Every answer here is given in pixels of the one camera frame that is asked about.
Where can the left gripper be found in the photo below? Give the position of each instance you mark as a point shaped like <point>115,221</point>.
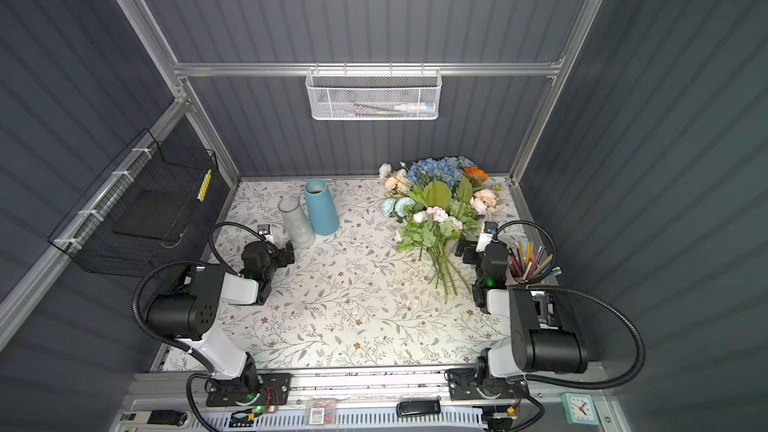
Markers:
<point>281,254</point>

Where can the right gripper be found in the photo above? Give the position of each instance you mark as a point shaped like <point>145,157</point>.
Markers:
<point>471,252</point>

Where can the clear glass vase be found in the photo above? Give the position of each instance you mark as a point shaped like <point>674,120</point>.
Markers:
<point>296,223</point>

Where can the peach peony stem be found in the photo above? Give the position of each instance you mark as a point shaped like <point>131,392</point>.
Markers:
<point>484,202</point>

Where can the blue hydrangea flower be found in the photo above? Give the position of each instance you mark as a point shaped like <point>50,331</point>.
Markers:
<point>448,170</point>

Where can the lilac white flower bunch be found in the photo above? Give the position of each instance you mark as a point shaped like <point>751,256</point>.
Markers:
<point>439,217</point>

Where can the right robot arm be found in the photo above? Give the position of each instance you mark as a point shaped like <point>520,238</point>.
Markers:
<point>544,335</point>

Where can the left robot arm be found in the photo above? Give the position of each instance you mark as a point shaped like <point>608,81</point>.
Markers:
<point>184,317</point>

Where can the teal ceramic vase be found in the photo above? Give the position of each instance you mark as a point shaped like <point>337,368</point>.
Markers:
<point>321,208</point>

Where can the pink pencil cup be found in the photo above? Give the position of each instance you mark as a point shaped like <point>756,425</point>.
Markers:
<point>528,264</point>

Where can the light blue flower stem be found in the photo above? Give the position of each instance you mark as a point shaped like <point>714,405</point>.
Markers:
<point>398,207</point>

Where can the yellow marker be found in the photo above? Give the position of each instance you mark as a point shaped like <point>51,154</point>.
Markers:
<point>204,185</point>

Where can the black pad in basket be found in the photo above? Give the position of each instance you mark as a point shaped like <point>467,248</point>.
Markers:
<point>155,215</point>

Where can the white tube in basket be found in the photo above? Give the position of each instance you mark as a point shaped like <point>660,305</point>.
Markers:
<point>417,109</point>

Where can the small clear parts box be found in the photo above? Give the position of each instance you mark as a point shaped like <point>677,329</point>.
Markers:
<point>321,413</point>

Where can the black remote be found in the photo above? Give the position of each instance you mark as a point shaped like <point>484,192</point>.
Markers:
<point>418,408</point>

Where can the teal desk clock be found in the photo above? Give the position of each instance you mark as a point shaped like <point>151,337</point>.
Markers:
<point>580,409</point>

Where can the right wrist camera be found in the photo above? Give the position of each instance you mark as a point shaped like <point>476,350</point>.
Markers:
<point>486,235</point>

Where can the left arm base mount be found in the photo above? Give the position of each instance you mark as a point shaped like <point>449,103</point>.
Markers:
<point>271,389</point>

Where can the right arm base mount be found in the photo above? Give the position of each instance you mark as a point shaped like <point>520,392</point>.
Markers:
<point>467,384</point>

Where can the black wire basket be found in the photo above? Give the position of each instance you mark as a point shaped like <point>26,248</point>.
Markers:
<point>176,164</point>

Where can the white wire basket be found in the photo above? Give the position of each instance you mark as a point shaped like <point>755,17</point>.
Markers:
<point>370,95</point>

